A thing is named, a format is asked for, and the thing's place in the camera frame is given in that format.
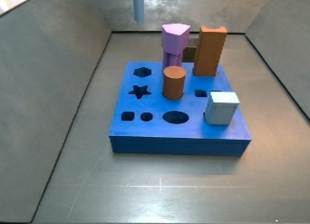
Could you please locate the brown cylinder peg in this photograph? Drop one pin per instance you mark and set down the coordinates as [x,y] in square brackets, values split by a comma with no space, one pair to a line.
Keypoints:
[174,78]

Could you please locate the tall brown notched block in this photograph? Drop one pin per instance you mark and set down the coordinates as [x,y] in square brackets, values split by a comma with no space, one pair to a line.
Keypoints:
[208,51]

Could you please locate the blue shape sorter board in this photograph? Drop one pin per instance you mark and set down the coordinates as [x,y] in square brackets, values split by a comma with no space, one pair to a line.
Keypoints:
[151,124]

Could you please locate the purple pentagon peg block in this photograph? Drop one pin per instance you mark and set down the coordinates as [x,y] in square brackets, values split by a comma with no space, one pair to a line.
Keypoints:
[174,43]

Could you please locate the light blue square block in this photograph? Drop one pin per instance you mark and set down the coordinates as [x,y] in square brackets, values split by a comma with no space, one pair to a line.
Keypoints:
[221,108]

